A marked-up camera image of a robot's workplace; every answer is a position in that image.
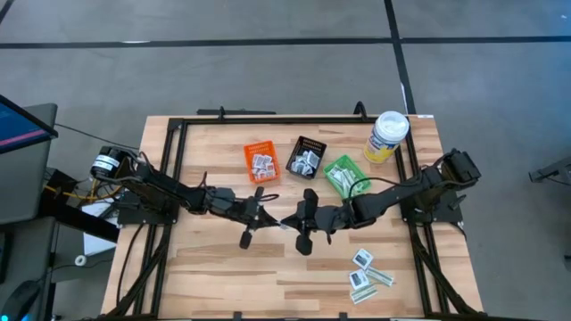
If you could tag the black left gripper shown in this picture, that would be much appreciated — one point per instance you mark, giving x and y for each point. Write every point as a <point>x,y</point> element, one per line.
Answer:
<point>250,211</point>

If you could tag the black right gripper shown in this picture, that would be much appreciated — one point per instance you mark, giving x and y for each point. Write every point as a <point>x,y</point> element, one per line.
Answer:
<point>316,218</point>

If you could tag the white antiseptic towelette packet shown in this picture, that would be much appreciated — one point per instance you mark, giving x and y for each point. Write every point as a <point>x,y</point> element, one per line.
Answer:
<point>313,159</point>
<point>300,158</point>
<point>359,279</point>
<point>307,170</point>
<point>296,168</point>
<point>362,259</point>

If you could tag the green plastic basket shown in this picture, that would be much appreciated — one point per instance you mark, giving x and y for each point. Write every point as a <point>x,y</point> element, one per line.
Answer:
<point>363,176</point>

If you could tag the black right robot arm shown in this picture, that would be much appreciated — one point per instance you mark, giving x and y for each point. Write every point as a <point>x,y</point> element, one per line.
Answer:
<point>401,191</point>

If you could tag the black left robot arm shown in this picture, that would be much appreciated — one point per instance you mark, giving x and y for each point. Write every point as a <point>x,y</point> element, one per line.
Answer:
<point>156,187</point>

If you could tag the orange plastic basket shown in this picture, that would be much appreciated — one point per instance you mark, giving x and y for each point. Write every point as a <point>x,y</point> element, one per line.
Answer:
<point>267,147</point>

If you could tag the black plastic basket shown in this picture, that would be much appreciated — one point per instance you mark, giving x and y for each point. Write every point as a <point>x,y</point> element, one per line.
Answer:
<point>312,143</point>

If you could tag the yellow Lysol wipes canister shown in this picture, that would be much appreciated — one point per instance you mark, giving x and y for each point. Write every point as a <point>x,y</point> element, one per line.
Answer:
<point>388,129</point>

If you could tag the white paper sheet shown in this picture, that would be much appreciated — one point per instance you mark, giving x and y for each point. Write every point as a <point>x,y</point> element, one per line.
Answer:
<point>96,241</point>

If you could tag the black stand beam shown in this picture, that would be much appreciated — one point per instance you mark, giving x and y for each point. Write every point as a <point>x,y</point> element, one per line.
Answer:
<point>80,223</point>

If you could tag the white tape roll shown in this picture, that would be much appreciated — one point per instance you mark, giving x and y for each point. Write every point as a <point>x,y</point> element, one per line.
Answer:
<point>76,260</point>

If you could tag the black computer mouse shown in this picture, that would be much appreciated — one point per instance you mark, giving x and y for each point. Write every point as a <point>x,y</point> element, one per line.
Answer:
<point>20,303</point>

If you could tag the grey stand foot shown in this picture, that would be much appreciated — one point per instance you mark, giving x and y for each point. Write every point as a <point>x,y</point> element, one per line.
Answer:
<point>553,170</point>

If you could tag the laptop screen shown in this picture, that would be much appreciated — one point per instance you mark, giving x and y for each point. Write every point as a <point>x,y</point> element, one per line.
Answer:
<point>18,125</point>

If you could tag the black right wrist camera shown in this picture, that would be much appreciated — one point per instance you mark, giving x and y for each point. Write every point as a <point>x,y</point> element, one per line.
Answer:
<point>343,216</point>

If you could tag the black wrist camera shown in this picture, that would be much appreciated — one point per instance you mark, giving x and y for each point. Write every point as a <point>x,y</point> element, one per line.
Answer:
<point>220,199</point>
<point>343,216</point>

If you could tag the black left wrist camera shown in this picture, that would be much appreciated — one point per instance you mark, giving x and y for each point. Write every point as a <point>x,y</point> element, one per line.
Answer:
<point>220,199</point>

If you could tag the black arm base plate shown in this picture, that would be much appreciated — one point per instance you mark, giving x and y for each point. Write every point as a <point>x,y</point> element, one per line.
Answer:
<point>450,214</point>
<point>134,218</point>

